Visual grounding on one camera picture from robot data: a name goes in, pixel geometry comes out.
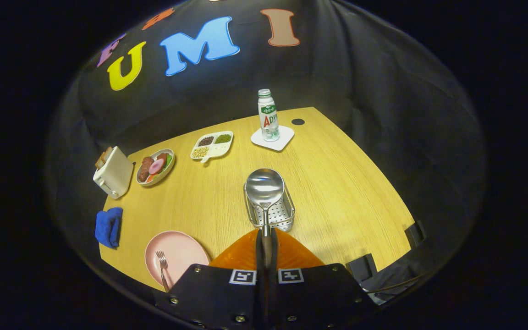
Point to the blue cloth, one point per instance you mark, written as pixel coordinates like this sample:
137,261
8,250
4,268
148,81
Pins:
108,227

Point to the black backdrop cloth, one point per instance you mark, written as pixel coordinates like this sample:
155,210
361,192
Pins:
383,91

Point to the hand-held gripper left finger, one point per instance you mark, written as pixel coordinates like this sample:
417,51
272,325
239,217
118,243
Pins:
259,256

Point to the white square coaster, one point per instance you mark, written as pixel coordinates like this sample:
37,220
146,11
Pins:
285,136

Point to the black table bracket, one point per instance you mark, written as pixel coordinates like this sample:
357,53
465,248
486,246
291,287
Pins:
415,233
362,268

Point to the white drink bottle green cap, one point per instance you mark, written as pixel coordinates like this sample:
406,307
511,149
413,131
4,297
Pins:
268,119

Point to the pink plate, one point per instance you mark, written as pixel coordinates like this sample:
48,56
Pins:
184,252

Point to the white divided dish of beans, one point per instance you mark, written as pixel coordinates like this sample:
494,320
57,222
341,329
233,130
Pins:
211,147

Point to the black round table grommet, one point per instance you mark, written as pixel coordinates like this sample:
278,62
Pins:
298,122

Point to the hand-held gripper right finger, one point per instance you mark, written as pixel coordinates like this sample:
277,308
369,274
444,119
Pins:
274,256

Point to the bowl of toy food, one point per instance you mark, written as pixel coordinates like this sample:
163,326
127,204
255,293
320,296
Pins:
155,167

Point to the toast slice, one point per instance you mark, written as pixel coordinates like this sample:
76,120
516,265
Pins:
107,152
99,161

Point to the white toaster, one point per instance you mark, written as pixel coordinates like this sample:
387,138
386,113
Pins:
116,176

